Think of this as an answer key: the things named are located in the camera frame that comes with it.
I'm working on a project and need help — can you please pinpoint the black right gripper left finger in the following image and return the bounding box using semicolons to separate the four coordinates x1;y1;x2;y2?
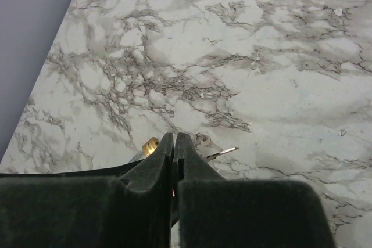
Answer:
1;133;174;247

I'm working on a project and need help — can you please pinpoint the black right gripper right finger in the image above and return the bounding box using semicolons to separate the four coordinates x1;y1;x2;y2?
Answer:
174;133;335;247

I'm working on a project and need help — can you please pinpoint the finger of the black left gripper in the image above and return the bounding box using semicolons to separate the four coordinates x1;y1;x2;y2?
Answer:
1;162;139;178

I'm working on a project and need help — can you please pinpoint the small brass padlock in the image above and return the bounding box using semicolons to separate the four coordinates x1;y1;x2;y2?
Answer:
129;137;159;163

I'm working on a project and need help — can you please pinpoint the silver key set with ring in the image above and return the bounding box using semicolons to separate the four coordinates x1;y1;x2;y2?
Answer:
194;133;239;162

